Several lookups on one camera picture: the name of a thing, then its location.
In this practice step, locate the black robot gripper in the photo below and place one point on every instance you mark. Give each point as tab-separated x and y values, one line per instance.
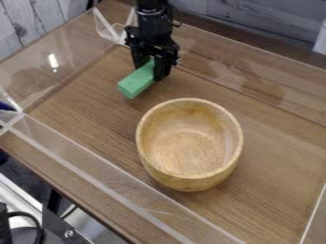
150	37

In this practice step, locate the green rectangular block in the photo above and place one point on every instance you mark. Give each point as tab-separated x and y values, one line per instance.
138	81

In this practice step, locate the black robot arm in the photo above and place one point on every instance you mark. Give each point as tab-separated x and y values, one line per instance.
153	5

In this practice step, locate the light wooden bowl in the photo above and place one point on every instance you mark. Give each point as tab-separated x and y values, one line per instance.
190	142

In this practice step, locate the white object at right edge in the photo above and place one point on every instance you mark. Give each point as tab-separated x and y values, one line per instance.
320	45

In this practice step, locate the black table leg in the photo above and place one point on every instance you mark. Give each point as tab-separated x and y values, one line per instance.
54	202

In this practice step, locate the clear acrylic corner bracket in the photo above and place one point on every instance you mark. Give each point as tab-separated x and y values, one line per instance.
113	32

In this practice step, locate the clear acrylic tray wall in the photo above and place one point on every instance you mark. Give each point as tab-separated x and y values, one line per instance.
70	129

